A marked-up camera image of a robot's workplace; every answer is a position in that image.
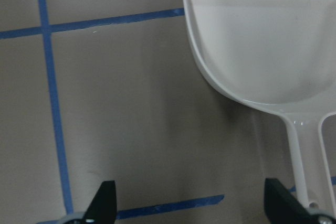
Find white plastic dustpan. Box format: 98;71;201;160
183;0;335;214

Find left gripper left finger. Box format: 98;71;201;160
83;180;117;224

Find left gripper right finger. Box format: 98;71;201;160
264;178;319;224

